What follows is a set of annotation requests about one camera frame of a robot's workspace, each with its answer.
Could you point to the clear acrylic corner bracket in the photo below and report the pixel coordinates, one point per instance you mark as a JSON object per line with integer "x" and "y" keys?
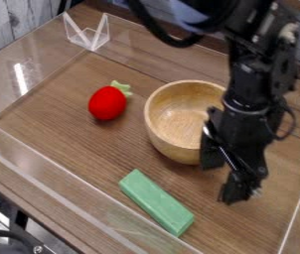
{"x": 89, "y": 38}

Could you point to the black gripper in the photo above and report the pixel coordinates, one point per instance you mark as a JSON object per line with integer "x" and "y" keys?
{"x": 236, "y": 136}

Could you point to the green rectangular block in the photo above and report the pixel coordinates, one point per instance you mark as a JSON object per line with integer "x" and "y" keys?
{"x": 157, "y": 202}

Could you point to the red plush strawberry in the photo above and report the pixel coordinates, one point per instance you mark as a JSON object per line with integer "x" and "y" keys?
{"x": 107, "y": 102}

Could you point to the clear acrylic front barrier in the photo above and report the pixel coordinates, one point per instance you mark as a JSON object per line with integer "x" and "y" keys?
{"x": 94, "y": 222}

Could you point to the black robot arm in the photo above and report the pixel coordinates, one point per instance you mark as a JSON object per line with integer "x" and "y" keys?
{"x": 261, "y": 32}

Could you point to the black table leg bracket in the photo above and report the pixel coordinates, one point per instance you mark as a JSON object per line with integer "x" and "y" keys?
{"x": 18, "y": 226}

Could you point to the wooden bowl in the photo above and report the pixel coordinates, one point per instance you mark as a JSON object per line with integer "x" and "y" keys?
{"x": 176, "y": 113}

